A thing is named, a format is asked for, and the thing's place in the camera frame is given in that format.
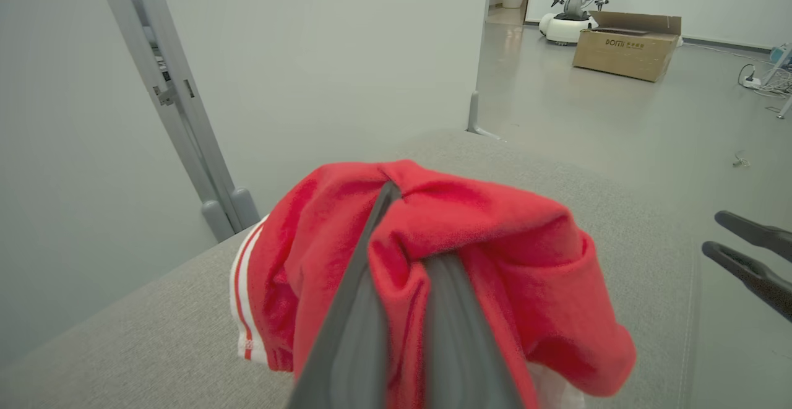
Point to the grey partition foot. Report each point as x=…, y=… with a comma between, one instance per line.
x=474, y=115

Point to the grey metal partition post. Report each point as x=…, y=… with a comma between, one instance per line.
x=185, y=112

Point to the brown cardboard box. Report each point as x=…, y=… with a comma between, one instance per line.
x=625, y=53

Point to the white wheeled robot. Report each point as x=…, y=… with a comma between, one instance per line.
x=572, y=25

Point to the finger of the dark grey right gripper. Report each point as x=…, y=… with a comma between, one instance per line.
x=767, y=239
x=755, y=276

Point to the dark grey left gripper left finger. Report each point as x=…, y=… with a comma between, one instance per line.
x=346, y=335

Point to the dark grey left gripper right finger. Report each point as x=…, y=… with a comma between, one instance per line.
x=464, y=359

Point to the red shorts with white stripes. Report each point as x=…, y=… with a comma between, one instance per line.
x=495, y=229

